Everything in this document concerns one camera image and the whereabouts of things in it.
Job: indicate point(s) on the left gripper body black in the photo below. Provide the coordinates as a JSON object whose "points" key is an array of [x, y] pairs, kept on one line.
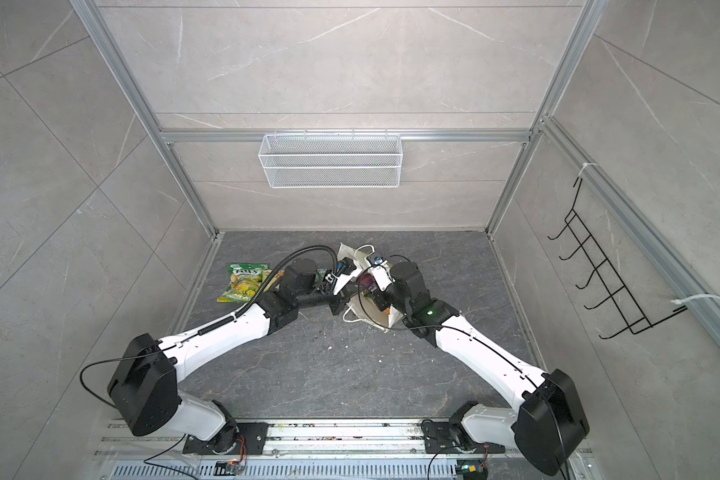
{"points": [[339, 299]]}

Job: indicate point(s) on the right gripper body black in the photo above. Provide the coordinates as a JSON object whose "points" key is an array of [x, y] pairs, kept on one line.
{"points": [[383, 299]]}

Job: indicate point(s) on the white floral paper bag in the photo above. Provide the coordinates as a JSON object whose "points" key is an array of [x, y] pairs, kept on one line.
{"points": [[372, 312]]}

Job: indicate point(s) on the green Fox's candy bag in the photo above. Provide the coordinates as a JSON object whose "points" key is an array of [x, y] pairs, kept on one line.
{"points": [[245, 280]]}

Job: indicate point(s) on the purple snack packet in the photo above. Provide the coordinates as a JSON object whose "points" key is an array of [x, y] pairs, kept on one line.
{"points": [[367, 283]]}

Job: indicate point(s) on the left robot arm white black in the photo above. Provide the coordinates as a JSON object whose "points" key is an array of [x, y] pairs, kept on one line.
{"points": [[144, 387]]}

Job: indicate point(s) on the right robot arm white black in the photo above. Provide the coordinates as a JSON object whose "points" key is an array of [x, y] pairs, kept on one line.
{"points": [[544, 418]]}

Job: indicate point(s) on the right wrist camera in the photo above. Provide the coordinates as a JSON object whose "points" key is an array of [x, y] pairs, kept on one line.
{"points": [[379, 268]]}

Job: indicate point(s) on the white wire mesh basket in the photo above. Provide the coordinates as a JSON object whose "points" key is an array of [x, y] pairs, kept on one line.
{"points": [[342, 160]]}

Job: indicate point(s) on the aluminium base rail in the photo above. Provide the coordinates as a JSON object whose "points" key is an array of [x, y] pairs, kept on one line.
{"points": [[362, 448]]}

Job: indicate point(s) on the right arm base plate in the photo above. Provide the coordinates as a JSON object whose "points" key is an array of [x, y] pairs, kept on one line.
{"points": [[438, 437]]}

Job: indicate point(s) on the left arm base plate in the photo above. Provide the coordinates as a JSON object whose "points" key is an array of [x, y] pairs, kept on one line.
{"points": [[252, 437]]}

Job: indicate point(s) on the black wire hook rack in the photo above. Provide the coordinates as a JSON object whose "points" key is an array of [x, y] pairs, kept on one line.
{"points": [[633, 318]]}

